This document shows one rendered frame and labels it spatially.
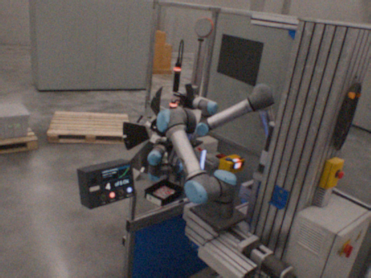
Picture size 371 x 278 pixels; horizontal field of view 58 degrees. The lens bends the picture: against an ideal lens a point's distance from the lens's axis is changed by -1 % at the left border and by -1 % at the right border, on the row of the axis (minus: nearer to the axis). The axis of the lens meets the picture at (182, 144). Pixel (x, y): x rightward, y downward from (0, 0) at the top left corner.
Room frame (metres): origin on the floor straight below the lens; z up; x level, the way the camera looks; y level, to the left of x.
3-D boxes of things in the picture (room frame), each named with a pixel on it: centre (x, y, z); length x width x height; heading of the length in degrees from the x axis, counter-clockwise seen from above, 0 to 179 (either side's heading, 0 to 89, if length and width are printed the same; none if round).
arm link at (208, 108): (2.08, -0.13, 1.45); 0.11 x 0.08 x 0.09; 53
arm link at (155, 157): (1.84, 0.15, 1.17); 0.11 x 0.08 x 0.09; 170
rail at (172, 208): (1.92, -0.08, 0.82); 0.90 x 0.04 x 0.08; 133
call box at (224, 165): (2.19, -0.36, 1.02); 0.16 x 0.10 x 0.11; 133
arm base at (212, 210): (1.54, -0.24, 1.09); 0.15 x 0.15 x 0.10
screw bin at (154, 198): (1.99, 0.09, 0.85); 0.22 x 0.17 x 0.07; 148
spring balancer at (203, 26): (2.95, -0.05, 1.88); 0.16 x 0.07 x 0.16; 78
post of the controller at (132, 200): (1.62, 0.24, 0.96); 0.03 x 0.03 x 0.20; 43
